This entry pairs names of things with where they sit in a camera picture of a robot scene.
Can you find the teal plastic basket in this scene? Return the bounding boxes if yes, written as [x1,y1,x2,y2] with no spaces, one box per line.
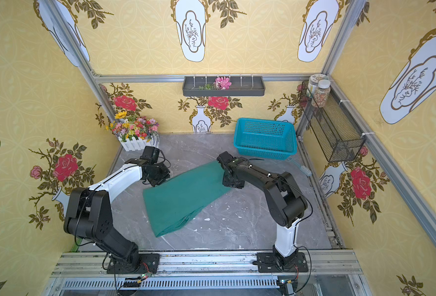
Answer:
[234,118,298,160]

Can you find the black wire mesh basket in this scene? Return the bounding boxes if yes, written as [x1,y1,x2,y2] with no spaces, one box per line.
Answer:
[304,91,366,162]

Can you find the flower box white fence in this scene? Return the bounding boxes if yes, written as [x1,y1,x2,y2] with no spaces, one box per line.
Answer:
[105,111,160,151]

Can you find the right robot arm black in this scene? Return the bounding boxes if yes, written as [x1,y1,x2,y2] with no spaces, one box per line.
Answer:
[217,152,310,273]

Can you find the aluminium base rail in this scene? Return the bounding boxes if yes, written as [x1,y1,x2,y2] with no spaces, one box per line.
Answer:
[43,250,371,296]

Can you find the jar with colourful beads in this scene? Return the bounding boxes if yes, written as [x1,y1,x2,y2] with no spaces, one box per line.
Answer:
[311,80,331,108]

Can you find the pink artificial flower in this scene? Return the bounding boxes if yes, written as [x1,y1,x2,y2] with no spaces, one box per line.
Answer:
[213,76,232,90]

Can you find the small brush clear handle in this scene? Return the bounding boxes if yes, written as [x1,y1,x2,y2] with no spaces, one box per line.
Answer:
[288,157,312,177]

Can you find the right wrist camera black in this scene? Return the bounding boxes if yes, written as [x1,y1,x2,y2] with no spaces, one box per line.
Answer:
[217,151,235,171]

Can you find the jar with yellow label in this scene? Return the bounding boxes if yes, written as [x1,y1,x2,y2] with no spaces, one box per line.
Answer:
[306,74,328,97]

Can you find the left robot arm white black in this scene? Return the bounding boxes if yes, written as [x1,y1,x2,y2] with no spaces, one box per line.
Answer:
[64,159,170,277]

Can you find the green long pants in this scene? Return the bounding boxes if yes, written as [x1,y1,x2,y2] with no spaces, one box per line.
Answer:
[143,161,230,238]

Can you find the dark grey wall shelf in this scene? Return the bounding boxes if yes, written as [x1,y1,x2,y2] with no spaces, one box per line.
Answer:
[182,75,266,97]

